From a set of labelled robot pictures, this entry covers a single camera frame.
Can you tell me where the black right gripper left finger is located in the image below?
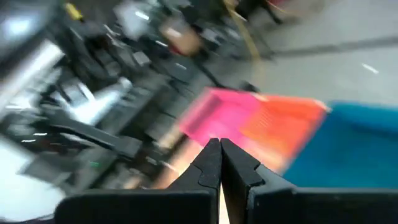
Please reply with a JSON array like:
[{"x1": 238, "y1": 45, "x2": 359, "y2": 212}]
[{"x1": 54, "y1": 138, "x2": 223, "y2": 224}]

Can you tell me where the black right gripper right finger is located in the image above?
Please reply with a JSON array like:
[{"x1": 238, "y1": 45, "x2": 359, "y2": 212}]
[{"x1": 220, "y1": 138, "x2": 398, "y2": 224}]

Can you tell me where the orange plastic basket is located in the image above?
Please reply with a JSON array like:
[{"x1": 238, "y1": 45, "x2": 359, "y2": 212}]
[{"x1": 239, "y1": 93, "x2": 330, "y2": 175}]

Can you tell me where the pink plastic bin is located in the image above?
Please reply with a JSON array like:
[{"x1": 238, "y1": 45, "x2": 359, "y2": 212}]
[{"x1": 178, "y1": 86, "x2": 268, "y2": 150}]

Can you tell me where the blue plastic bin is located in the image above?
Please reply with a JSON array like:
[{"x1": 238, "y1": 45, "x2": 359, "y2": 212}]
[{"x1": 281, "y1": 101, "x2": 398, "y2": 189}]

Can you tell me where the brown cardboard box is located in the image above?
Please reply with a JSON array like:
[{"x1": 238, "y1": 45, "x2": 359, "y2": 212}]
[{"x1": 160, "y1": 18, "x2": 203, "y2": 57}]

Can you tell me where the yellow cable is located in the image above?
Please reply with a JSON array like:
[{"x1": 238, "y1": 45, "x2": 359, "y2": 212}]
[{"x1": 222, "y1": 0, "x2": 264, "y2": 62}]

